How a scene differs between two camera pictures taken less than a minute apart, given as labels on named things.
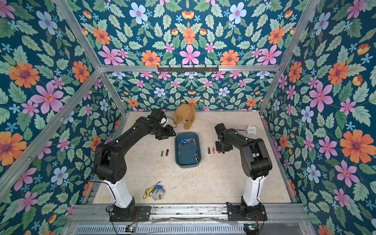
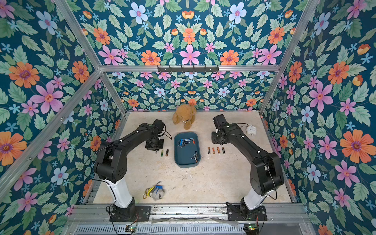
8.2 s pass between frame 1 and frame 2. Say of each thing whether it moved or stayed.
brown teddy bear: stayed
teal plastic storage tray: stayed
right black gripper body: moved
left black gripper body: moved
